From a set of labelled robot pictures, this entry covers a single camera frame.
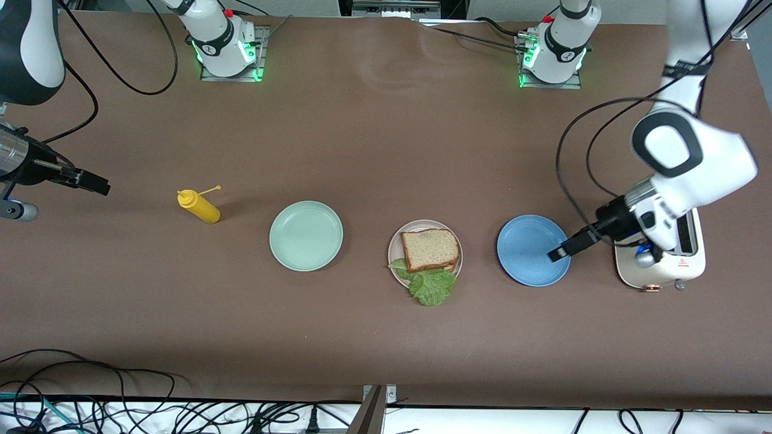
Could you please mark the silver aluminium rail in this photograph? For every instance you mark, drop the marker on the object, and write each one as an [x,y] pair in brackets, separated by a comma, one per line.
[395,7]

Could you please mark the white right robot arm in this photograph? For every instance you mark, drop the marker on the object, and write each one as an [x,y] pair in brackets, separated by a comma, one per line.
[223,42]

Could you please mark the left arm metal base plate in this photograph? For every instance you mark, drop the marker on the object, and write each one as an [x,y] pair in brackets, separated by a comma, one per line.
[543,86]

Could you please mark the dark crust bread slice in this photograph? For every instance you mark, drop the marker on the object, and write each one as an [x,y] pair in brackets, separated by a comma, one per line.
[429,248]

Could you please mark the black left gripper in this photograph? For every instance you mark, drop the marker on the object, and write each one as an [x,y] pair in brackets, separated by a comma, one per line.
[610,219]

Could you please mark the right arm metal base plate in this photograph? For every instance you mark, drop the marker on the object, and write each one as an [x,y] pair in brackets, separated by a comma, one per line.
[263,36]

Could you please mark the blue plate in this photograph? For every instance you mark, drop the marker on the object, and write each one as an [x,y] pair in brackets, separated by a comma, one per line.
[525,250]

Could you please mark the mint green plate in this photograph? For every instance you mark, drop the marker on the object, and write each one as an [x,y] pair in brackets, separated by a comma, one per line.
[306,236]

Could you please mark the white toaster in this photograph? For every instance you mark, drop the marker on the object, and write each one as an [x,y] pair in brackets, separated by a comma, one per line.
[681,268]

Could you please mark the aluminium frame profile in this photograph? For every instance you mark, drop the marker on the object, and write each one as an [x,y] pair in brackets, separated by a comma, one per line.
[743,27]

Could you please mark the black power plug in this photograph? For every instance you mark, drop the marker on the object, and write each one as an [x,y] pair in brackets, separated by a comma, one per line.
[312,423]

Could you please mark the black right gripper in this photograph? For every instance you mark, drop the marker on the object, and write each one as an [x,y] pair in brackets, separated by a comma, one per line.
[37,169]

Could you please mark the beige plate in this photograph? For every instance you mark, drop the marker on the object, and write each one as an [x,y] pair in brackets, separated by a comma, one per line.
[395,250]

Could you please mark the brown table cover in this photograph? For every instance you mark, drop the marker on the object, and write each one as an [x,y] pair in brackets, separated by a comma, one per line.
[386,150]

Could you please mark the green lettuce leaf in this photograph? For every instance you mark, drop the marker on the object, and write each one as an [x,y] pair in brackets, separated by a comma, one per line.
[431,288]

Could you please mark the grey metal table bracket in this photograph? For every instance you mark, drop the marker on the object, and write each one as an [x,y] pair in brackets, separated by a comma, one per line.
[371,416]

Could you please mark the yellow squeeze bottle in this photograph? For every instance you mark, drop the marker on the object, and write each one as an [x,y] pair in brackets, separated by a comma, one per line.
[202,208]

